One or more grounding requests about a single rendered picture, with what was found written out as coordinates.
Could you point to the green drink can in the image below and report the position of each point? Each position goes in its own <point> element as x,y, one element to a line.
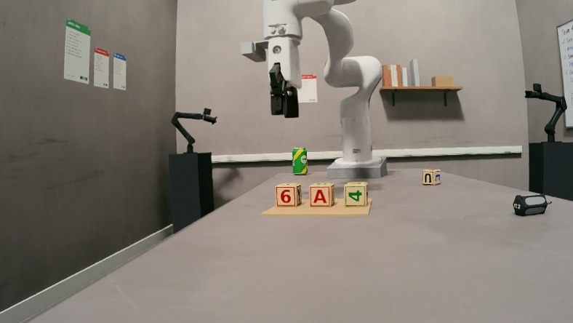
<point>299,161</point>

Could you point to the tan flat mat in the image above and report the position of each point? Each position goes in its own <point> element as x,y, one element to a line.
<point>304,209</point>

